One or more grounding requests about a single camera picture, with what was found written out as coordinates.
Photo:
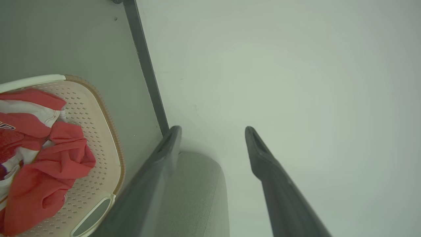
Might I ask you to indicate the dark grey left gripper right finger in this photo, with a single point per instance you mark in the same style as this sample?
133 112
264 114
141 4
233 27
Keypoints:
279 194

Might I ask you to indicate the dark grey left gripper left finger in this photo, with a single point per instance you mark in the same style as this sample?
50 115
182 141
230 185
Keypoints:
141 191

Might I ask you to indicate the red garment with white stripes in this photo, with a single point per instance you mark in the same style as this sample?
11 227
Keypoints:
49 177

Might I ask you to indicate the red white mesh jersey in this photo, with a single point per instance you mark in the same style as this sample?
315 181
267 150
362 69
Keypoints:
19 126

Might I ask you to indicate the grey fabric sofa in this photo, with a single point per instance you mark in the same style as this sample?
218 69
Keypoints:
197 197

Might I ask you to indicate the beige perforated laundry basket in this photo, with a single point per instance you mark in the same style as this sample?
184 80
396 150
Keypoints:
98 141

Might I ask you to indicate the black baseboard strip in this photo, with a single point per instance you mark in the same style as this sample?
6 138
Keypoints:
146 65

